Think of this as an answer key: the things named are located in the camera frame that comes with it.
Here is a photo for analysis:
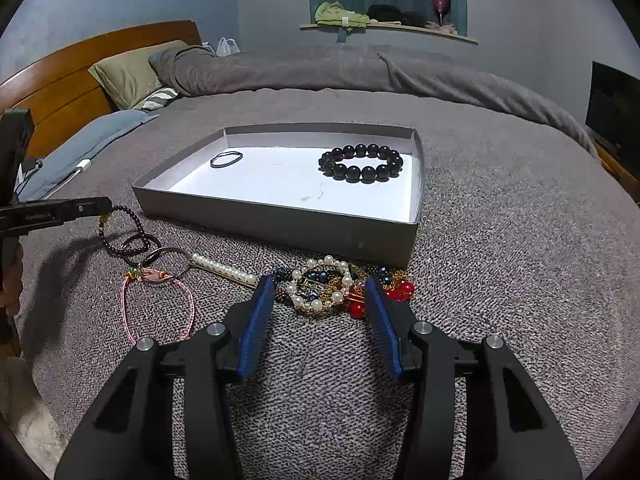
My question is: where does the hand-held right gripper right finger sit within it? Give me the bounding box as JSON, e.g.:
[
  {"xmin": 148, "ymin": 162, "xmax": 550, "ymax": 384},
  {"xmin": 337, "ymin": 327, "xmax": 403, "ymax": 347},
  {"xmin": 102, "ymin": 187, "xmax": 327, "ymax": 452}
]
[{"xmin": 364, "ymin": 275, "xmax": 583, "ymax": 480}]

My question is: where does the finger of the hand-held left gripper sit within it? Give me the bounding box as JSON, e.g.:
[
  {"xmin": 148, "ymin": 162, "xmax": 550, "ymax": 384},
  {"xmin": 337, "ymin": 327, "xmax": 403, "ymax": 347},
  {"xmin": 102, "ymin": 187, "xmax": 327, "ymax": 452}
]
[{"xmin": 0, "ymin": 197, "xmax": 114, "ymax": 234}]

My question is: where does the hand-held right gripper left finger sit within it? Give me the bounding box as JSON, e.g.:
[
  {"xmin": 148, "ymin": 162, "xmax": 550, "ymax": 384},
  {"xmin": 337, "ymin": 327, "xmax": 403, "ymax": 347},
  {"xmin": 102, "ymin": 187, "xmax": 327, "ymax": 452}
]
[{"xmin": 54, "ymin": 275, "xmax": 276, "ymax": 480}]

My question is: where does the red bead bracelet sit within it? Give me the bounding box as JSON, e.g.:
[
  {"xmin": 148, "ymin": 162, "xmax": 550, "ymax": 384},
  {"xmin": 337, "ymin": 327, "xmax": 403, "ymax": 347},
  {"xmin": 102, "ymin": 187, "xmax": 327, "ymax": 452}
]
[{"xmin": 345, "ymin": 270, "xmax": 417, "ymax": 321}]

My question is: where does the dark blue bead bracelet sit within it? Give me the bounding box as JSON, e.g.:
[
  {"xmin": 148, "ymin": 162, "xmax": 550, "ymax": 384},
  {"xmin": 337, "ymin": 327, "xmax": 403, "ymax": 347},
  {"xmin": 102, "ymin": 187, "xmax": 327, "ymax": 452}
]
[{"xmin": 272, "ymin": 266, "xmax": 351, "ymax": 309}]

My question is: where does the small dark bead bracelet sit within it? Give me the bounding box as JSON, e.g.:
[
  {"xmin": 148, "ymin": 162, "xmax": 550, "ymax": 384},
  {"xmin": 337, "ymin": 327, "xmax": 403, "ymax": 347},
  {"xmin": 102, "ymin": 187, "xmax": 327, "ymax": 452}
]
[{"xmin": 98, "ymin": 204, "xmax": 152, "ymax": 257}]

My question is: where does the black cord hair tie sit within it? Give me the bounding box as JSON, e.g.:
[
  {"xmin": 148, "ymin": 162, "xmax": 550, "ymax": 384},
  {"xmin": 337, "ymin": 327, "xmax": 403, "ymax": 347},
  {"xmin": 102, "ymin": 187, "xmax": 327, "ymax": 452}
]
[{"xmin": 121, "ymin": 233, "xmax": 153, "ymax": 267}]

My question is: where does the pearl hair pin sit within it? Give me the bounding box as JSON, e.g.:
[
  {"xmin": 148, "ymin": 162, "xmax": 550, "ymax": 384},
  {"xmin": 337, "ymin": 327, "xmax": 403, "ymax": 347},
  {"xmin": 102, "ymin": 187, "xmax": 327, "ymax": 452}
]
[{"xmin": 190, "ymin": 253, "xmax": 261, "ymax": 289}]

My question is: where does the pearl bead bracelet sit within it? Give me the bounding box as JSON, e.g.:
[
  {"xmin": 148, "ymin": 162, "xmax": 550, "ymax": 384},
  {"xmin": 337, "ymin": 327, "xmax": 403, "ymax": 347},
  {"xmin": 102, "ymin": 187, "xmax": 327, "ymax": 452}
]
[{"xmin": 285, "ymin": 255, "xmax": 355, "ymax": 314}]

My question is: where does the pink string bracelet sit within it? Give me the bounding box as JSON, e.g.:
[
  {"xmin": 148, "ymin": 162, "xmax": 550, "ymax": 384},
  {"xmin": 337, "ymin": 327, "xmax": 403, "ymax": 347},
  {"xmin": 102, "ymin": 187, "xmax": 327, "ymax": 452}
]
[{"xmin": 121, "ymin": 268, "xmax": 195, "ymax": 345}]

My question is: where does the silver grey ring hair tie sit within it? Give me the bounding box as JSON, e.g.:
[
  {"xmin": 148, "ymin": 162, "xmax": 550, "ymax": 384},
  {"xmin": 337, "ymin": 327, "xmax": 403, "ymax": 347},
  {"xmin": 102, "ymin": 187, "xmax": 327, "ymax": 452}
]
[{"xmin": 139, "ymin": 246, "xmax": 194, "ymax": 286}]

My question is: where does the grey shallow cardboard box tray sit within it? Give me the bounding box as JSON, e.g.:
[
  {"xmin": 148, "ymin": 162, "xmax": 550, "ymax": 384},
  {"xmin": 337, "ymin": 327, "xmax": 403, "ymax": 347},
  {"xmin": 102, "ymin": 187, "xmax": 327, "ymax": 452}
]
[{"xmin": 131, "ymin": 122, "xmax": 427, "ymax": 268}]

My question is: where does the person's left hand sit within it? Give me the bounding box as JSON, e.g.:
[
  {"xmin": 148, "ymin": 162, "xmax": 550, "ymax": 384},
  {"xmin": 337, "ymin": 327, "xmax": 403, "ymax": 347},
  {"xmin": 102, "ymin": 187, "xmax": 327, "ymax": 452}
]
[{"xmin": 0, "ymin": 245, "xmax": 25, "ymax": 317}]

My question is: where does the wooden headboard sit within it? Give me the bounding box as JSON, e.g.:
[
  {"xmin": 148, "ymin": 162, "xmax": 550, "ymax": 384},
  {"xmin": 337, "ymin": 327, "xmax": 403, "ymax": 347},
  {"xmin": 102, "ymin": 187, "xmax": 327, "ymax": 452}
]
[{"xmin": 0, "ymin": 20, "xmax": 203, "ymax": 161}]

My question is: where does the olive green pillow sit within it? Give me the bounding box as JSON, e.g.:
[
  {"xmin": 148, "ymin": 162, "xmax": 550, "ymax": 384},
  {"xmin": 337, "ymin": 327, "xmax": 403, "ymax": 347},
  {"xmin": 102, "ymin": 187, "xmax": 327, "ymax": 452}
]
[{"xmin": 88, "ymin": 40, "xmax": 189, "ymax": 111}]

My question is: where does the grey bed blanket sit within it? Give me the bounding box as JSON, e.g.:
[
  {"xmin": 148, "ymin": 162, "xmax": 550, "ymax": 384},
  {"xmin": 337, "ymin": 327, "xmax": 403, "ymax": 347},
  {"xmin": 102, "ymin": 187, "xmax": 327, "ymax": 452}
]
[{"xmin": 15, "ymin": 85, "xmax": 640, "ymax": 480}]

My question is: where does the striped pillow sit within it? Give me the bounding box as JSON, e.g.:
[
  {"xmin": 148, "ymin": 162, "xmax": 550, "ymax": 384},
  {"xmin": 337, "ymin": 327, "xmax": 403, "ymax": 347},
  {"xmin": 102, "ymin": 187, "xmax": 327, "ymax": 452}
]
[{"xmin": 132, "ymin": 86, "xmax": 181, "ymax": 112}]

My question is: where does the white plastic bag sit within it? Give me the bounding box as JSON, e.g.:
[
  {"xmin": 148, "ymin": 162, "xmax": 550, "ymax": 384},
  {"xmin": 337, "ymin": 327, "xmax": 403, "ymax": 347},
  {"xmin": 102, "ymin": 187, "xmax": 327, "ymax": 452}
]
[{"xmin": 202, "ymin": 37, "xmax": 242, "ymax": 57}]

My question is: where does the grey folded comforter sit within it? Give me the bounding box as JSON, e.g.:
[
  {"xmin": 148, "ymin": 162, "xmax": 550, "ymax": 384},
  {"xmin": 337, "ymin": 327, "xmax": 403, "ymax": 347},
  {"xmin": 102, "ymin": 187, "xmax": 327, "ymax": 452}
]
[{"xmin": 148, "ymin": 42, "xmax": 599, "ymax": 157}]

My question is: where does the wooden television stand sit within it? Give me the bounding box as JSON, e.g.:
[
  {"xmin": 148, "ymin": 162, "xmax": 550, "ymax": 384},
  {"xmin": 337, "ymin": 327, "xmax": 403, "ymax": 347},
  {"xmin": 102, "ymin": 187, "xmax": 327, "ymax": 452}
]
[{"xmin": 592, "ymin": 132, "xmax": 640, "ymax": 206}]

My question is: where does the wooden window shelf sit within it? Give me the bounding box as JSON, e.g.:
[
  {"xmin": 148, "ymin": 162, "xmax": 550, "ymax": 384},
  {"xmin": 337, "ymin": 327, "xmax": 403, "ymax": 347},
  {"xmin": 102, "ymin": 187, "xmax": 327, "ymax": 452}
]
[{"xmin": 299, "ymin": 21, "xmax": 479, "ymax": 45}]

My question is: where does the black cloth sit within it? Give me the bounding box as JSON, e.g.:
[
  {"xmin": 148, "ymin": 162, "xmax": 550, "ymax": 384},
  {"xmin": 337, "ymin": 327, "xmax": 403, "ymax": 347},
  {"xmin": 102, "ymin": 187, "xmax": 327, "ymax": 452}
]
[{"xmin": 366, "ymin": 4, "xmax": 426, "ymax": 26}]

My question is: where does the green cloth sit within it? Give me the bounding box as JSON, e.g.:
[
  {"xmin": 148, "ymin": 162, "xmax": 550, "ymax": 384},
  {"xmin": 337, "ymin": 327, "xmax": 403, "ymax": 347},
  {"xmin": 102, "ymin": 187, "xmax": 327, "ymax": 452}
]
[{"xmin": 314, "ymin": 1, "xmax": 372, "ymax": 29}]

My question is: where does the black television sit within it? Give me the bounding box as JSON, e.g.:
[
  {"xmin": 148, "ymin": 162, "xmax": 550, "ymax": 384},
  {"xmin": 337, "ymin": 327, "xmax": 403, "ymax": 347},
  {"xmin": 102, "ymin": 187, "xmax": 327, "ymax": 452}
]
[{"xmin": 585, "ymin": 61, "xmax": 640, "ymax": 159}]

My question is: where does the white charger cable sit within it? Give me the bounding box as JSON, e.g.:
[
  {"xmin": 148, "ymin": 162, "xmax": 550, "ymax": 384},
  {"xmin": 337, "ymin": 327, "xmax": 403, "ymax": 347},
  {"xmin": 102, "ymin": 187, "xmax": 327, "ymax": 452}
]
[{"xmin": 47, "ymin": 158, "xmax": 94, "ymax": 196}]

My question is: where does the thin grey hair tie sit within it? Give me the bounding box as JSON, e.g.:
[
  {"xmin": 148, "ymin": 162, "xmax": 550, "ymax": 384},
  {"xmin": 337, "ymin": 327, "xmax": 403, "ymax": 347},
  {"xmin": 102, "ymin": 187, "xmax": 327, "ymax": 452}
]
[{"xmin": 210, "ymin": 149, "xmax": 245, "ymax": 169}]

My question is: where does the large black bead bracelet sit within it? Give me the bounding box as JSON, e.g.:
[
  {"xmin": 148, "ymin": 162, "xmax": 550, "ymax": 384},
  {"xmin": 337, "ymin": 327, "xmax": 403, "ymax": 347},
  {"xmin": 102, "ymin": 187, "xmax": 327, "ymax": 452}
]
[{"xmin": 318, "ymin": 143, "xmax": 405, "ymax": 184}]

